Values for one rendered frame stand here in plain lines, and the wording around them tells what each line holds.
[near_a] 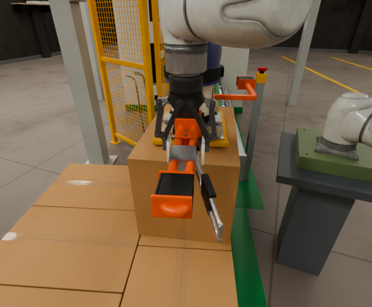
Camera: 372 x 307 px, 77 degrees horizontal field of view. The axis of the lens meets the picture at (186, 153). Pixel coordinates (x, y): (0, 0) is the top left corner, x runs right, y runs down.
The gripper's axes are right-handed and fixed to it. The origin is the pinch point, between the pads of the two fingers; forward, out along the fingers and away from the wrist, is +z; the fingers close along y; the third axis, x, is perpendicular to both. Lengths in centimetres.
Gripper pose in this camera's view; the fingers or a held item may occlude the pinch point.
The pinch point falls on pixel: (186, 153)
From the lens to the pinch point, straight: 61.2
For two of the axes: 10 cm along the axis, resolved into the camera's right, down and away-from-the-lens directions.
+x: -0.9, 5.1, -8.6
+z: 0.0, 8.6, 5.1
